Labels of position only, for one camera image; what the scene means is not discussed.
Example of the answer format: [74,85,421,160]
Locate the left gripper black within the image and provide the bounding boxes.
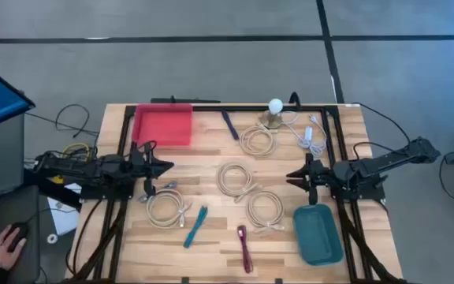
[131,148,175,183]

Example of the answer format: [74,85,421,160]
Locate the white paper sheet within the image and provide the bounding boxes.
[47,183,82,237]

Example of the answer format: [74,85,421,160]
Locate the black metal table frame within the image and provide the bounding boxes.
[65,103,409,284]

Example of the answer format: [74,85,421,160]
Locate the beige USB cable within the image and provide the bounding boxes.
[145,188,193,230]
[238,122,278,158]
[215,161,259,204]
[245,190,286,234]

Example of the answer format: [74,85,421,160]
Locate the grey braided USB cable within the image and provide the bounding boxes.
[138,180,179,204]

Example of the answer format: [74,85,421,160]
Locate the black looped floor cable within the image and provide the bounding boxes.
[25,103,100,139]

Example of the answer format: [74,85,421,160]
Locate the white lamp cord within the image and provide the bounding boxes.
[280,110,329,159]

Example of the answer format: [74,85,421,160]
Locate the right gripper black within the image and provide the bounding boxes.
[285,152,334,190]

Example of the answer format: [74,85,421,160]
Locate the person's hand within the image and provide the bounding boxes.
[0,224,28,271]

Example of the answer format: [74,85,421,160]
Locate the navy blue USB cable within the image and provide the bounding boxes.
[221,109,240,141]

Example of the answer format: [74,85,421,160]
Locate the teal plastic tray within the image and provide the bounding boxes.
[292,203,345,267]

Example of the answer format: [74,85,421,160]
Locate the teal braided USB cable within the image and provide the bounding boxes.
[182,204,209,249]

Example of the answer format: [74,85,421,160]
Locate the magenta braided USB cable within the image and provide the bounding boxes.
[236,224,255,275]

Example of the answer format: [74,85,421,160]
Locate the black computer mouse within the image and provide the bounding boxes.
[4,222,30,253]

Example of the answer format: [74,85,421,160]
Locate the yellow cable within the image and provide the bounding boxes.
[60,142,91,161]

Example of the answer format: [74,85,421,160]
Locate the black flat bar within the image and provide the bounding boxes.
[151,95,222,104]

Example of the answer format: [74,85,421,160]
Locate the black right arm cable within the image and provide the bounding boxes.
[288,91,412,145]

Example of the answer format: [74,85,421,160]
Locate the pink plastic tray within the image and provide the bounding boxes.
[131,103,194,148]

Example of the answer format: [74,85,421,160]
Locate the dark grey desk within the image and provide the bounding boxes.
[0,185,41,284]

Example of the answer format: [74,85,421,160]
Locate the grey cabinet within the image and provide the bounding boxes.
[0,113,26,203]

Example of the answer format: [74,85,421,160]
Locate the brass lamp with white bulb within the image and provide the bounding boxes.
[259,97,285,130]

